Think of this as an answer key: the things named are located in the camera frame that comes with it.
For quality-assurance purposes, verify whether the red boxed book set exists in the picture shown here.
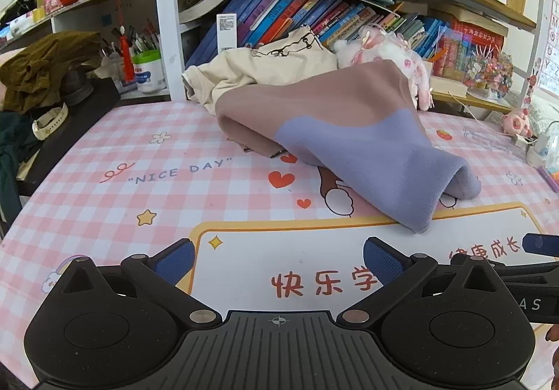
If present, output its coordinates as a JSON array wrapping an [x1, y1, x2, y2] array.
[[450, 19, 507, 81]]

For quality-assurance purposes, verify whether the pink checkered table mat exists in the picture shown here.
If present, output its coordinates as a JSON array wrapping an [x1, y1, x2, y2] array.
[[0, 100, 559, 386]]

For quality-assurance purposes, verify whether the purple and mauve sweater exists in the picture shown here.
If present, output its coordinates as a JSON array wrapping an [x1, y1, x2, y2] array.
[[216, 59, 482, 234]]

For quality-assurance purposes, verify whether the pink fluffy cloth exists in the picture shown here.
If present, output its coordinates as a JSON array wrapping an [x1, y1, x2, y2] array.
[[0, 47, 22, 103]]

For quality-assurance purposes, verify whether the person's right hand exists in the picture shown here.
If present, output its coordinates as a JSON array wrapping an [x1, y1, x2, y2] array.
[[545, 322, 559, 378]]

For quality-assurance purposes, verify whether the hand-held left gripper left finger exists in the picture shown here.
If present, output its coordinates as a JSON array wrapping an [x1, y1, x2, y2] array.
[[48, 237, 223, 327]]

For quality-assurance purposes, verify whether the shiny sequin ornament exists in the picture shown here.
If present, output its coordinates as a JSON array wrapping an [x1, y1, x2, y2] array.
[[463, 50, 514, 94]]

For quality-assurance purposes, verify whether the bunch of pens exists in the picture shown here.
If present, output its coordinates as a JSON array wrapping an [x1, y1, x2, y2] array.
[[102, 21, 161, 57]]

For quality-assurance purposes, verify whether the olive green cloth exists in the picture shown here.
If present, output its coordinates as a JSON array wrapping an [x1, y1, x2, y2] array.
[[0, 31, 103, 115]]

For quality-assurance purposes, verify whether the red tassel charm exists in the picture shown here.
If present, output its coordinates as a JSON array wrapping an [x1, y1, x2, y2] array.
[[111, 0, 136, 83]]

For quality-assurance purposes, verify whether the alphabet wall poster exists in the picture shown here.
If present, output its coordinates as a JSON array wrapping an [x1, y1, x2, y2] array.
[[539, 0, 559, 96]]

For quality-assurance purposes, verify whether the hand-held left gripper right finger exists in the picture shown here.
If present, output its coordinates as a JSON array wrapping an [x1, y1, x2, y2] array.
[[336, 236, 511, 327]]

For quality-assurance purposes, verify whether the white power strip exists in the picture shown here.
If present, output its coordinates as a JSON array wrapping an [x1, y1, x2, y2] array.
[[526, 122, 559, 168]]

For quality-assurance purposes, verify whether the cream garment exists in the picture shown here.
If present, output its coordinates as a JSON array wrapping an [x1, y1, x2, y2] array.
[[181, 25, 339, 116]]

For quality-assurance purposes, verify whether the black round object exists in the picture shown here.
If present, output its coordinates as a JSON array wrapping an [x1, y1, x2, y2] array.
[[59, 67, 94, 105]]

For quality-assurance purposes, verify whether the cream wrist watch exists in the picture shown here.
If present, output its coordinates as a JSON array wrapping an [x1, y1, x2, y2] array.
[[32, 104, 70, 141]]

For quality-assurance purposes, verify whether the small pink plush toy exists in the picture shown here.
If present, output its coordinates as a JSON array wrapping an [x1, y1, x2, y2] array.
[[502, 108, 533, 140]]

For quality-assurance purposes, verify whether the black side table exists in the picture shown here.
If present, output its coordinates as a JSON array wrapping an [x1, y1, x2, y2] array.
[[17, 78, 121, 194]]

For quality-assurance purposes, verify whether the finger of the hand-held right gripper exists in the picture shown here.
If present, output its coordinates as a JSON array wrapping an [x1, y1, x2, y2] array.
[[522, 233, 559, 255], [495, 260, 559, 286]]

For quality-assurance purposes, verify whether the clear pen cup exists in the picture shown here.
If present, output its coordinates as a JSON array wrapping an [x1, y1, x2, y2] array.
[[102, 52, 136, 87]]

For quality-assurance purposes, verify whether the tall white carton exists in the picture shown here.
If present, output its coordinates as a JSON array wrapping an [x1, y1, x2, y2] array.
[[217, 14, 239, 54]]

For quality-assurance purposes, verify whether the dark green cloth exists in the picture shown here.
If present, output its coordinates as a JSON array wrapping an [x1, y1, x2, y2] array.
[[0, 111, 42, 238]]

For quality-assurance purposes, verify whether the row of colourful books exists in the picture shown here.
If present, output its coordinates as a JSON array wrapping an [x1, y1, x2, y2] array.
[[188, 0, 450, 68]]

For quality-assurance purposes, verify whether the white jar green rim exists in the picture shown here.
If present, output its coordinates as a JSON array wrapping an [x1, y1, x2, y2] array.
[[133, 50, 167, 94]]

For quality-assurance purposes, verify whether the pink white plush bunny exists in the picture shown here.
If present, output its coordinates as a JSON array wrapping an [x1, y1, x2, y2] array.
[[334, 23, 435, 111]]

